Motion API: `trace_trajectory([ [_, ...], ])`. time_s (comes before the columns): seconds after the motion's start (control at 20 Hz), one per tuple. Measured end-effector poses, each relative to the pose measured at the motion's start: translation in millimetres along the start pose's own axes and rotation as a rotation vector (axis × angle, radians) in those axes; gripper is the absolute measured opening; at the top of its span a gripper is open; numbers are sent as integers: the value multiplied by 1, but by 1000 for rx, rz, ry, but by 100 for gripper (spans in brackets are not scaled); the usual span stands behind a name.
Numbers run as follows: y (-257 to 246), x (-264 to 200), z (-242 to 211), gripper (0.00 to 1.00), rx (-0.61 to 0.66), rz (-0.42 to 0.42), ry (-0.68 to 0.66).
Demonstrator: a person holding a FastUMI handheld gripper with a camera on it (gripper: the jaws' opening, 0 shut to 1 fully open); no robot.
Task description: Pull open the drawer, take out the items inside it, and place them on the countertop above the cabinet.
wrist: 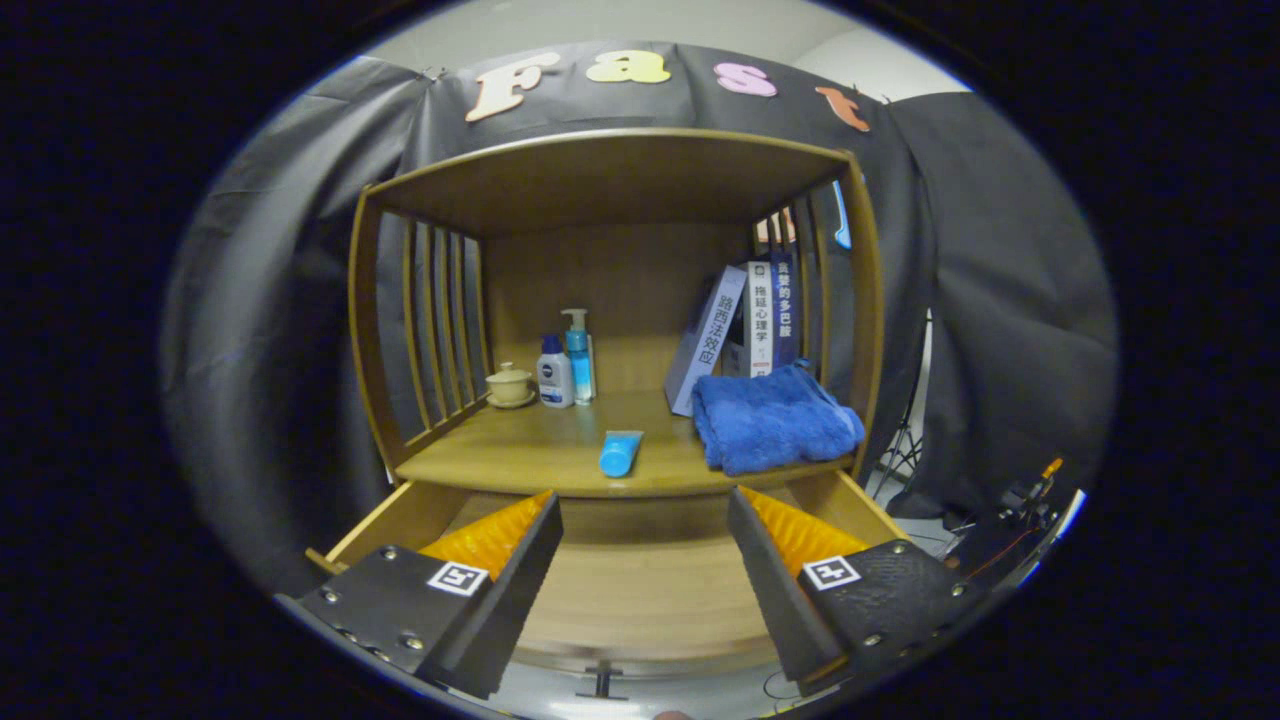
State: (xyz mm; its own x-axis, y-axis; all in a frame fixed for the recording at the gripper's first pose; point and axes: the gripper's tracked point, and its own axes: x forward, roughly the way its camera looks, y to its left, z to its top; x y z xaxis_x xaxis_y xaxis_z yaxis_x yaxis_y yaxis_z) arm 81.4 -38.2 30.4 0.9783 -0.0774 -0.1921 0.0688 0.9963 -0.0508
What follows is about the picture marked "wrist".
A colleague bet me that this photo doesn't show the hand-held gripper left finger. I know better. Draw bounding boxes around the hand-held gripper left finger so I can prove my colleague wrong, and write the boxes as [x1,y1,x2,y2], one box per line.
[275,490,564,701]

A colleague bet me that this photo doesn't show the black device with cables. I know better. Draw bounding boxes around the black device with cables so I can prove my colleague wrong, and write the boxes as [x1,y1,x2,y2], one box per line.
[945,457,1086,591]

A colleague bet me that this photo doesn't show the black tripod stand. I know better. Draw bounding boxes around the black tripod stand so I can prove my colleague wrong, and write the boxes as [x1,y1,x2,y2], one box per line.
[870,310,936,491]

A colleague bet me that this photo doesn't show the dark blue book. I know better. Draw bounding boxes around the dark blue book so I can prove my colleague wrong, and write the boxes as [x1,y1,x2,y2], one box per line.
[770,250,801,369]

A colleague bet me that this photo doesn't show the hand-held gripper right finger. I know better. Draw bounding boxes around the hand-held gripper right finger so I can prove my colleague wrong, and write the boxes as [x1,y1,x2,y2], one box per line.
[726,486,991,698]

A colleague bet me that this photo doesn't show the blue tube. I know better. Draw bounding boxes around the blue tube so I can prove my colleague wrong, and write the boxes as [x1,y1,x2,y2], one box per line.
[598,430,645,479]

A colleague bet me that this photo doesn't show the wooden countertop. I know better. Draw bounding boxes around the wooden countertop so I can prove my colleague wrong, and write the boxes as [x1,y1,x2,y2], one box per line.
[395,388,859,499]

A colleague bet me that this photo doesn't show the blue folded towel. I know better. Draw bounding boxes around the blue folded towel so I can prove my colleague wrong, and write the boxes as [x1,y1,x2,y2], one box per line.
[691,360,866,478]

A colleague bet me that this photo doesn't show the white bottle with blue cap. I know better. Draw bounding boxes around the white bottle with blue cap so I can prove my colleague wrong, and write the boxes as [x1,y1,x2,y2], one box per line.
[536,333,575,409]

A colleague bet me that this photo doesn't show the wooden drawer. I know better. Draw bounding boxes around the wooden drawer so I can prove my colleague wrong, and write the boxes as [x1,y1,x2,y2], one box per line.
[305,472,911,701]

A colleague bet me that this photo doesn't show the blue pump bottle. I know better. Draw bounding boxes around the blue pump bottle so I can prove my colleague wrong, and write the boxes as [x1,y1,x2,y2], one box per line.
[560,308,597,404]

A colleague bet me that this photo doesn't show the pale purple book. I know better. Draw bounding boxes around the pale purple book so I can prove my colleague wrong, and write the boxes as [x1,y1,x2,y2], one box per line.
[664,264,749,418]

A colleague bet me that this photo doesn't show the white book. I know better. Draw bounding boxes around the white book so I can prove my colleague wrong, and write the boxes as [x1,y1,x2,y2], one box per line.
[745,261,776,379]

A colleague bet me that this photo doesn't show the wooden cabinet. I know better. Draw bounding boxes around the wooden cabinet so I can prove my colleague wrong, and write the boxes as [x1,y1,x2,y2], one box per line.
[347,127,888,501]

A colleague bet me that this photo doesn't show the beige lidded teacup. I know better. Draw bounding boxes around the beige lidded teacup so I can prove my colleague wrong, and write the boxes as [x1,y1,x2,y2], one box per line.
[485,361,537,409]

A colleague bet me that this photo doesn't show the black backdrop cloth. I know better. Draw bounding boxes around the black backdrop cloth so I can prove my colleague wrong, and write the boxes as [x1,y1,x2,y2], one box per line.
[160,40,1121,601]

